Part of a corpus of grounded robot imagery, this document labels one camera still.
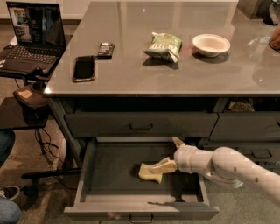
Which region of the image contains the black open laptop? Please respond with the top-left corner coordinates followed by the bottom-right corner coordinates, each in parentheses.
top-left (0, 2), bottom-right (67, 77)

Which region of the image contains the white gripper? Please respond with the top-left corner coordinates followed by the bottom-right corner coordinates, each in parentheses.
top-left (149, 136), bottom-right (211, 174)

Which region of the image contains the small black remote device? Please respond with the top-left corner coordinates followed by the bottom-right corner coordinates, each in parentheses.
top-left (97, 43), bottom-right (115, 59)

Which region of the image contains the open grey middle drawer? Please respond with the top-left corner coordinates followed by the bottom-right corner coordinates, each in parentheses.
top-left (65, 140), bottom-right (219, 223)

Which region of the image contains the grey sneaker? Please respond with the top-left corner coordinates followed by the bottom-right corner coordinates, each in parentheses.
top-left (0, 185), bottom-right (20, 200)

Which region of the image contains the grey right top drawer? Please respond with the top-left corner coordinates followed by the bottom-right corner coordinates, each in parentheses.
top-left (210, 112), bottom-right (280, 142)

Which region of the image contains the black laptop stand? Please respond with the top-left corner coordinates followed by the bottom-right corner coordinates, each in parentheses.
top-left (0, 69), bottom-right (82, 187)

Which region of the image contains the yellow sponge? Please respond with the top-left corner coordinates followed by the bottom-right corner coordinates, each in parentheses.
top-left (138, 163), bottom-right (163, 184)

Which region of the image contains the white paper bowl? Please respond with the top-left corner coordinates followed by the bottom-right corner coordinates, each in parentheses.
top-left (192, 34), bottom-right (230, 58)

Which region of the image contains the brown object counter edge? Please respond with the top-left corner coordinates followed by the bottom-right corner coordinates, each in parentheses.
top-left (269, 26), bottom-right (280, 52)

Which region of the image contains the grey right middle drawer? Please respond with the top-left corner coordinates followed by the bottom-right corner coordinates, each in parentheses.
top-left (203, 143), bottom-right (280, 162)

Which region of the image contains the green chip bag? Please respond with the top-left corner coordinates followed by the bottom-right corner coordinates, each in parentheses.
top-left (144, 32), bottom-right (182, 63)

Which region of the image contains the black smartphone brown case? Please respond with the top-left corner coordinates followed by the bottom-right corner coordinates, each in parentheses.
top-left (73, 56), bottom-right (95, 82)

